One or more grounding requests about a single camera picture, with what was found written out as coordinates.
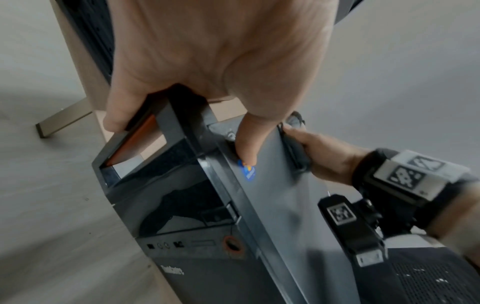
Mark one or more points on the person's left hand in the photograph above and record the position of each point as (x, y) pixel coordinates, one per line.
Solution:
(225, 44)

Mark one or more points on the person's right hand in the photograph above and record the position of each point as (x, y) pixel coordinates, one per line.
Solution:
(330, 157)

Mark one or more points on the slim black vented computer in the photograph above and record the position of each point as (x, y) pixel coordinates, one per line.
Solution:
(431, 276)

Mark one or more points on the right wrist marker band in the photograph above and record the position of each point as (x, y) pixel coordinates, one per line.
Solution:
(405, 178)

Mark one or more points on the grey cleaning cloth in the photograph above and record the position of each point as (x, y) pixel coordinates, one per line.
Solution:
(298, 154)

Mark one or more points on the person's right forearm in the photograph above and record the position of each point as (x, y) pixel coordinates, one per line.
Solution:
(457, 225)

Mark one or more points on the black Lenovo tower case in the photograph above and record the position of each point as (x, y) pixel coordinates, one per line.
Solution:
(225, 237)

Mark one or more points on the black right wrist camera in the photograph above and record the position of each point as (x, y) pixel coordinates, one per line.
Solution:
(356, 231)

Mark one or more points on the metal desk leg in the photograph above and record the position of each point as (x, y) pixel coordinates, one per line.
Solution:
(63, 118)

